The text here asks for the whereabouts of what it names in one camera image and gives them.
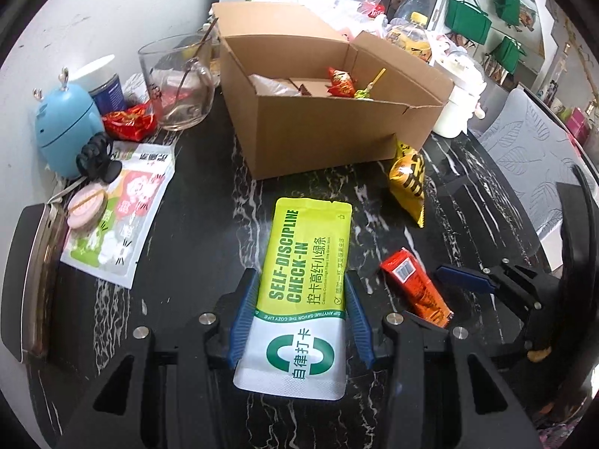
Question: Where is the orange snack packet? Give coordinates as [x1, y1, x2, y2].
[379, 249, 454, 329]

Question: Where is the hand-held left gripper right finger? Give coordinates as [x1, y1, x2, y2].
[344, 274, 544, 449]

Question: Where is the brown cardboard box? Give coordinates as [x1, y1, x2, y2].
[210, 1, 456, 181]

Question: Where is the blue round humidifier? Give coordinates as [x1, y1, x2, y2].
[33, 68, 104, 179]

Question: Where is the green yellow snack pouch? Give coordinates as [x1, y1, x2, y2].
[232, 196, 353, 401]

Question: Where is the white green pink-print pouch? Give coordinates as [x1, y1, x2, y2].
[61, 140, 176, 290]

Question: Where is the red candy packet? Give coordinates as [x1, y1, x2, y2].
[102, 103, 157, 142]

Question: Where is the grey leaf-embossed chair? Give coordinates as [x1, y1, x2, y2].
[477, 88, 586, 272]

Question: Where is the yellow black-print snack packet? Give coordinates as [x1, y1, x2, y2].
[388, 138, 426, 229]

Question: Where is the white plastic lid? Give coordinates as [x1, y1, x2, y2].
[75, 54, 115, 86]

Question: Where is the pink box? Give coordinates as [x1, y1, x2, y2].
[566, 107, 588, 138]

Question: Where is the clear plastic zip bag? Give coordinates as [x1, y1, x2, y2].
[248, 74, 305, 97]

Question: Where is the black hair claw clip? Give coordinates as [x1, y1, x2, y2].
[76, 133, 122, 183]

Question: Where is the white pot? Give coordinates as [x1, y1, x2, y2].
[431, 51, 487, 138]

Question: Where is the red gold-print snack packet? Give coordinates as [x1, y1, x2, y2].
[326, 66, 356, 99]

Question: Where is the green tote bag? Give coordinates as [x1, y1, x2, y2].
[491, 35, 527, 76]
[444, 0, 492, 43]
[477, 0, 522, 24]

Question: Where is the pink round compact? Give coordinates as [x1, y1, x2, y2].
[66, 183, 108, 231]

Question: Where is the clear glass mug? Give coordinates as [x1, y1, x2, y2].
[138, 33, 216, 132]

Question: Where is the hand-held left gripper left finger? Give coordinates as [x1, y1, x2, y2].
[56, 269, 260, 449]

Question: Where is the pink white plastic bag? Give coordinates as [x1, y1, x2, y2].
[337, 2, 389, 40]

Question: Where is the dark blue can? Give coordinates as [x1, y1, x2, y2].
[89, 72, 126, 115]

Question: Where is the yellow-stick green lollipop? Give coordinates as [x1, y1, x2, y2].
[354, 68, 387, 100]

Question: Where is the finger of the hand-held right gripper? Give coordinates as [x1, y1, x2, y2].
[433, 262, 557, 309]
[515, 306, 555, 361]

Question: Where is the thin metal rod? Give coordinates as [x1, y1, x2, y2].
[49, 180, 89, 204]

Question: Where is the yellow-cap drink bottle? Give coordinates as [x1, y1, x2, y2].
[386, 12, 434, 62]

